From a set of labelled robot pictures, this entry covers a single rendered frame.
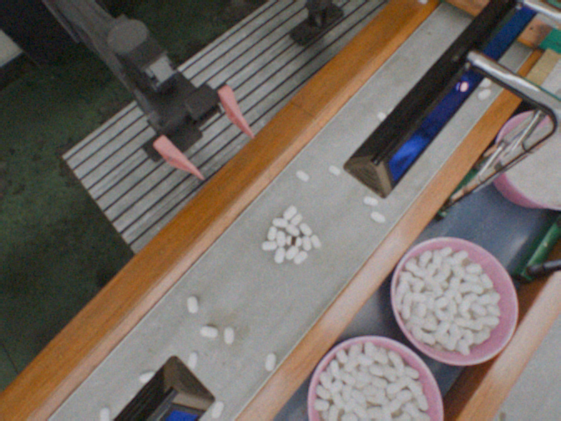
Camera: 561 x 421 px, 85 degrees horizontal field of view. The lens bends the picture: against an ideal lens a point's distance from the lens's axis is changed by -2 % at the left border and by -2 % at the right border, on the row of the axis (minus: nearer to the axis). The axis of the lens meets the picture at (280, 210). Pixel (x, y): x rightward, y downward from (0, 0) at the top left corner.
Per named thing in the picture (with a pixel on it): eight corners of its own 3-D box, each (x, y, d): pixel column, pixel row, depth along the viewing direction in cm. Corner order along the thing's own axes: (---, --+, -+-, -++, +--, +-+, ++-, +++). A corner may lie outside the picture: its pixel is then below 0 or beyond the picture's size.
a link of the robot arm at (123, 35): (167, 27, 42) (119, -16, 45) (114, 64, 40) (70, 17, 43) (193, 83, 53) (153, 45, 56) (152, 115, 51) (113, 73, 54)
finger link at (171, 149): (223, 144, 43) (183, 103, 46) (183, 178, 42) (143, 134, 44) (233, 165, 50) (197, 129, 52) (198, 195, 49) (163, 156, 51)
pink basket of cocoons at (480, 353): (367, 333, 75) (376, 337, 66) (396, 231, 82) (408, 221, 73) (480, 376, 70) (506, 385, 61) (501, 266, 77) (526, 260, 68)
